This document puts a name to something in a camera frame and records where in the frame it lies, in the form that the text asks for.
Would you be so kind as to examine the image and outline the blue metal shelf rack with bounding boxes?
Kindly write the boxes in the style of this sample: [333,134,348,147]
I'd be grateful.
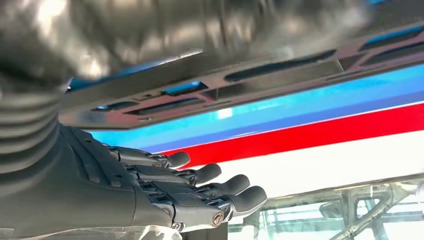
[67,23,424,154]

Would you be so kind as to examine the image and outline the white car with red stripe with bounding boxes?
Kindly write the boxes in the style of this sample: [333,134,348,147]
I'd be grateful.
[162,102,424,240]

